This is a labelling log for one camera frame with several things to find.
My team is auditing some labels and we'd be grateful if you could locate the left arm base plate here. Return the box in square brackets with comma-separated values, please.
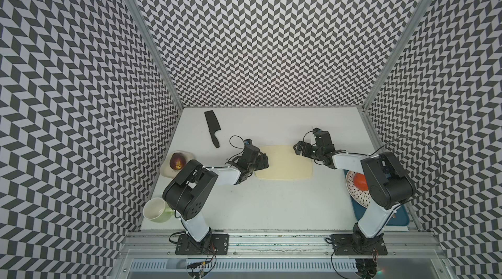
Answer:
[175, 233, 230, 256]

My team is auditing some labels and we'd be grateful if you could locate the beige cutting board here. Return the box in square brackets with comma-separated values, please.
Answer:
[255, 145, 312, 181]

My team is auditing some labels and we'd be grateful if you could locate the black cleaver knife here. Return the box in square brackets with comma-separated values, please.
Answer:
[204, 111, 221, 148]

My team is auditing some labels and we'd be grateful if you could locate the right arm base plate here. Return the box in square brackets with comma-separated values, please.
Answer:
[327, 234, 388, 256]

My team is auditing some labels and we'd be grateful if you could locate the light green mug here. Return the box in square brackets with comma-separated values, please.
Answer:
[142, 197, 174, 223]

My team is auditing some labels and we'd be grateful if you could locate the dark red apple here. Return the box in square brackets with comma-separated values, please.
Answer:
[169, 152, 187, 171]

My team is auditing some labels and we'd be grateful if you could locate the patterned round plate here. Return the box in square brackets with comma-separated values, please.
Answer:
[345, 171, 371, 208]

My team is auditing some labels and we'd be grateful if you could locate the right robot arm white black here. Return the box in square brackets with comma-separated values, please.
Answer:
[294, 128, 416, 242]

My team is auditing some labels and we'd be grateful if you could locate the red tomato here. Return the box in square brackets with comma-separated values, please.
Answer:
[353, 173, 369, 191]

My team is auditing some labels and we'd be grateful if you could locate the aluminium front rail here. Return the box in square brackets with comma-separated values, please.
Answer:
[118, 230, 447, 259]

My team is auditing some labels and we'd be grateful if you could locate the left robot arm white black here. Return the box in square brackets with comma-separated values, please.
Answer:
[162, 144, 269, 242]

